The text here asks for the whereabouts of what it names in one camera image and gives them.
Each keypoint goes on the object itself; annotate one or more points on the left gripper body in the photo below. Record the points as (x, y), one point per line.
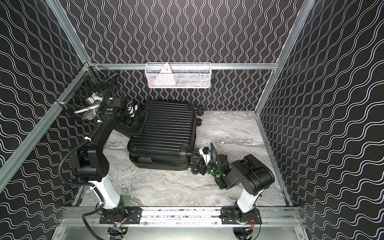
(132, 118)

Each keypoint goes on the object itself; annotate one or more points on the black wire basket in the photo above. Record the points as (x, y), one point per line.
(96, 79)

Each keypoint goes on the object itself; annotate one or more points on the silver items in basket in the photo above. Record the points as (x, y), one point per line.
(89, 111)

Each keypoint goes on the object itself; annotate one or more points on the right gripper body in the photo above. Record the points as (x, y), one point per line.
(211, 168)

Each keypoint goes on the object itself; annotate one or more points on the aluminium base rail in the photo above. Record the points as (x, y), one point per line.
(210, 217)

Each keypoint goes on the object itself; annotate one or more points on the black pouch bag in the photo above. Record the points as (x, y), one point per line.
(130, 131)

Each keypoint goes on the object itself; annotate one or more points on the black hard-shell suitcase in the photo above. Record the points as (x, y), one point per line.
(167, 141)

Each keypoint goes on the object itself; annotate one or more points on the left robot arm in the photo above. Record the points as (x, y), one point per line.
(92, 166)

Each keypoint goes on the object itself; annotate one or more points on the clear plastic wall basket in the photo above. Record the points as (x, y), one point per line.
(188, 75)

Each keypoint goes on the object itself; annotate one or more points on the white triangular card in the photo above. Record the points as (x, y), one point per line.
(165, 78)

